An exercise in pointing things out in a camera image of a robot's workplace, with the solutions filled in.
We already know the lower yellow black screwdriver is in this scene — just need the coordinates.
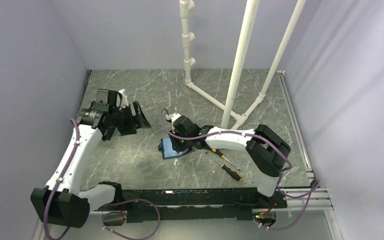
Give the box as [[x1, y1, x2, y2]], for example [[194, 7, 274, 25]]
[[205, 152, 243, 182]]

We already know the yellow black screwdriver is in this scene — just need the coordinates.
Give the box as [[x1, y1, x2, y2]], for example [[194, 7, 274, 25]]
[[205, 152, 243, 182], [211, 148, 241, 171]]

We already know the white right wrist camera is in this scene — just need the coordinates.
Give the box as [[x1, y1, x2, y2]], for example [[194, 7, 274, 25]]
[[165, 112, 182, 123]]

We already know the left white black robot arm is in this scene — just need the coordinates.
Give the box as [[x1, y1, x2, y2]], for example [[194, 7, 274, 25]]
[[30, 89, 151, 228]]

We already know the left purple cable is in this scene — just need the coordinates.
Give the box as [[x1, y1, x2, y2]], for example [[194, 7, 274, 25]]
[[42, 117, 161, 240]]

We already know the aluminium extrusion rail frame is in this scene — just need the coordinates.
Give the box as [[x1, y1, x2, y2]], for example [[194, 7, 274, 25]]
[[32, 70, 345, 240]]

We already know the upper yellow black screwdriver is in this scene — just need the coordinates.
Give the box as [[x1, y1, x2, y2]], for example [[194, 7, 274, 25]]
[[211, 148, 241, 171]]

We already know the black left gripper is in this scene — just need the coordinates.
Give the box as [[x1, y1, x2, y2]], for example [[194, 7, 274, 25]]
[[109, 101, 151, 137]]

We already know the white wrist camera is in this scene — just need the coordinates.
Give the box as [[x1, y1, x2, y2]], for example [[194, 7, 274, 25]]
[[116, 89, 130, 109], [165, 112, 182, 123]]

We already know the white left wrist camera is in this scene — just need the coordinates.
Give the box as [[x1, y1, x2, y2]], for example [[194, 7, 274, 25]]
[[116, 89, 130, 109]]

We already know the white PVC pipe frame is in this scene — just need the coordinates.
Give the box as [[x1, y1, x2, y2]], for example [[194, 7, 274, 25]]
[[179, 0, 307, 130]]

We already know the dark blue card holder wallet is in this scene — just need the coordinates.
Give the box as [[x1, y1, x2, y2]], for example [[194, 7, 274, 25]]
[[157, 138, 193, 160]]

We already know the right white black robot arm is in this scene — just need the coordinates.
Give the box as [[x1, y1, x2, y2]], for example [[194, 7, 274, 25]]
[[163, 113, 292, 208]]

